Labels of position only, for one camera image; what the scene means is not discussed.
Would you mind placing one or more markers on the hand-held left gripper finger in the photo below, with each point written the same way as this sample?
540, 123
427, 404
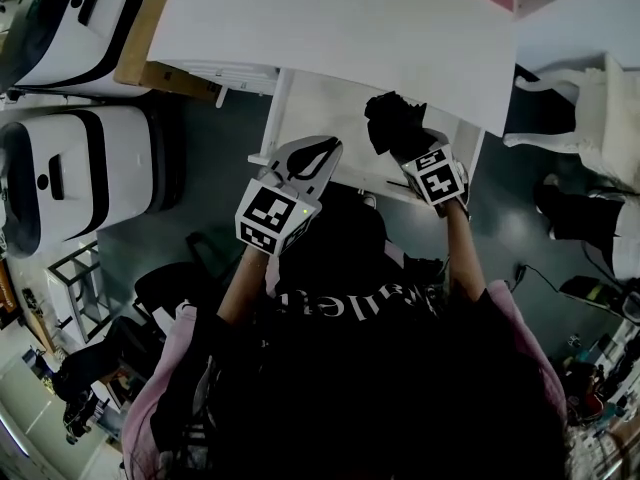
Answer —
327, 175
281, 160

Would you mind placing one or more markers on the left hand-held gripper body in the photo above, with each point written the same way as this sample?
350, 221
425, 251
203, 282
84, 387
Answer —
270, 213

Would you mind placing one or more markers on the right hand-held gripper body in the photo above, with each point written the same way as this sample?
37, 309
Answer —
440, 183

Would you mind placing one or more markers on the person's right forearm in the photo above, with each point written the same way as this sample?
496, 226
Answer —
465, 253

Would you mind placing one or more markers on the person's left forearm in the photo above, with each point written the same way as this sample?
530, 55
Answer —
245, 288

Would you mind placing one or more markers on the white drawer with knob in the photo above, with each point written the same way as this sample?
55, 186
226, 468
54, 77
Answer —
235, 70
245, 84

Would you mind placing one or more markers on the white table top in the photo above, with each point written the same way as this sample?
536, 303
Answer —
325, 23

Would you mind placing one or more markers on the person's black printed shirt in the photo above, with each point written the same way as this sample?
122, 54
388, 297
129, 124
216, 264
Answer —
345, 253

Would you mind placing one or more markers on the white crumpled cloth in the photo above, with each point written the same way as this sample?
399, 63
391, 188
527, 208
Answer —
165, 315

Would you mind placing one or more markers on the white carved dressing table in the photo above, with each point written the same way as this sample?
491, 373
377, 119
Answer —
600, 128

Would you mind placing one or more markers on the brown cardboard box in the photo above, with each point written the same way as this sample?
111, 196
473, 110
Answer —
140, 58

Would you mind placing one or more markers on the white black wheeled machine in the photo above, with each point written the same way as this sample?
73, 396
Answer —
65, 28
85, 173

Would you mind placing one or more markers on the person's pink jacket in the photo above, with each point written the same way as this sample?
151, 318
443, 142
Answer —
150, 403

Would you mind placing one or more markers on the black mesh office chair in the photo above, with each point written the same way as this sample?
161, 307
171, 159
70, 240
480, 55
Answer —
95, 358

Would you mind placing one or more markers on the black metal frame table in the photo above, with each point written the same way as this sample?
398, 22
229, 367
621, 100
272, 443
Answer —
80, 278

